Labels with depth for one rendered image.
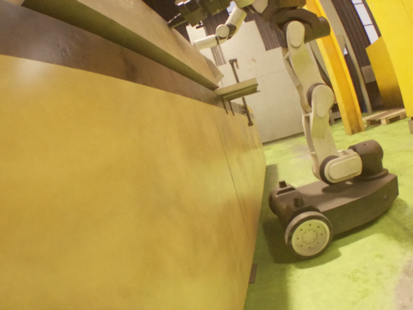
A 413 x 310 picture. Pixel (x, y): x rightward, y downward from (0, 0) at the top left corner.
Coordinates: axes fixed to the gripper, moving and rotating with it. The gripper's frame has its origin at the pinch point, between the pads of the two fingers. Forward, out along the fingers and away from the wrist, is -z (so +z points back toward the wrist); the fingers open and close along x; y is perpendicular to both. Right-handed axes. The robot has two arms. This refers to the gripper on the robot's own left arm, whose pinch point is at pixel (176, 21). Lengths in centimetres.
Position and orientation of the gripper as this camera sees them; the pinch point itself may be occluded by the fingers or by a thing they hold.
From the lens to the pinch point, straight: 82.3
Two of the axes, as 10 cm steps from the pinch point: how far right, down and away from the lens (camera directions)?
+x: 2.6, -1.3, 9.6
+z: 8.6, -4.1, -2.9
